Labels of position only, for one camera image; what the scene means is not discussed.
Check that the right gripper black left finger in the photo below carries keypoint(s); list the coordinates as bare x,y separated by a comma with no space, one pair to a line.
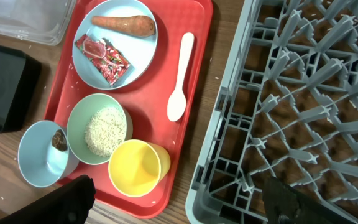
69,204

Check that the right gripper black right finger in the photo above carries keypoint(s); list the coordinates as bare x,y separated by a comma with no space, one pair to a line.
284,204

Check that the green bowl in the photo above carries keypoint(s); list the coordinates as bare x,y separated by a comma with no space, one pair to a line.
80,117

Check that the red snack wrapper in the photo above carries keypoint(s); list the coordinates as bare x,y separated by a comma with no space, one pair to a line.
107,59

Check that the orange carrot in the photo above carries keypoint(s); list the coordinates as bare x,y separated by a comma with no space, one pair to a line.
139,26

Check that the grey dishwasher rack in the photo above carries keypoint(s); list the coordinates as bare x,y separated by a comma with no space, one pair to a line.
287,107

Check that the black waste tray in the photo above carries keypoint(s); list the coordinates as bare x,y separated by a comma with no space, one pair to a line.
19,74

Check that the light blue bowl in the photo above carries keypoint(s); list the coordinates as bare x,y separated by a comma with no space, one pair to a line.
40,164

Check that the brown mushroom piece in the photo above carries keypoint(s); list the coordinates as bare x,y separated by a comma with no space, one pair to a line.
58,141

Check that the yellow plastic cup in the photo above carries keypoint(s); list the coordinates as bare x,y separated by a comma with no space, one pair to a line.
136,167

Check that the white rice pile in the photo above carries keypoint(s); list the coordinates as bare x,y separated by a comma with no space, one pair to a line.
105,131

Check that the red plastic tray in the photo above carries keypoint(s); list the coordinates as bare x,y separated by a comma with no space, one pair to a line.
145,98

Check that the white plastic spoon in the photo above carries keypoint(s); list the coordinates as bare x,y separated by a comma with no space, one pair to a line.
177,101

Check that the clear plastic bin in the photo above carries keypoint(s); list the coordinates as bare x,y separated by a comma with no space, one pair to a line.
40,21

